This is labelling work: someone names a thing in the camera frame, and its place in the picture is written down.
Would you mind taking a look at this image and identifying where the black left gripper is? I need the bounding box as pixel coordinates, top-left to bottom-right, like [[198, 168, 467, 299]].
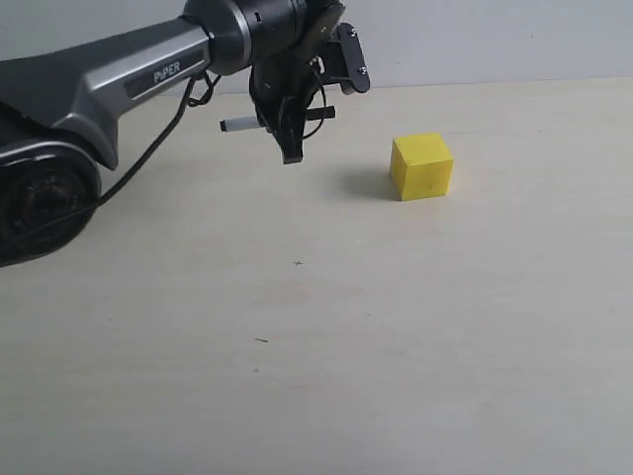
[[249, 1, 345, 164]]

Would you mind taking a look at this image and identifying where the yellow cube block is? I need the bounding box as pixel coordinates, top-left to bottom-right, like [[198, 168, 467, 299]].
[[390, 133, 454, 201]]

